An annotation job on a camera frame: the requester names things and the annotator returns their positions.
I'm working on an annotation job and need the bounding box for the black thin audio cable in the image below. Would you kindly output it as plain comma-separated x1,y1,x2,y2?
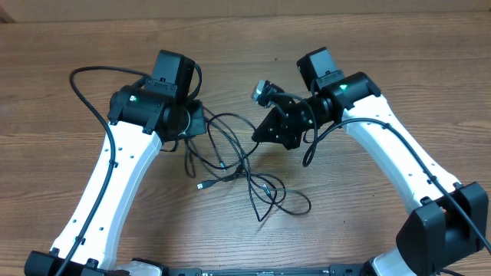
245,168,312,223

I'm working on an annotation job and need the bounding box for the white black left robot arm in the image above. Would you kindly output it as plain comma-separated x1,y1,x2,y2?
24,50,206,276

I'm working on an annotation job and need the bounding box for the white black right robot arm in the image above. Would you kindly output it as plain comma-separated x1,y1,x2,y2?
252,48,490,275

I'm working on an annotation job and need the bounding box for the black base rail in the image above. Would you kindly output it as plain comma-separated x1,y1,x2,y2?
114,256,384,276

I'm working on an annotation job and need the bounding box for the black usb cable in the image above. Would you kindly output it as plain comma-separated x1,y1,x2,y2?
183,107,288,215

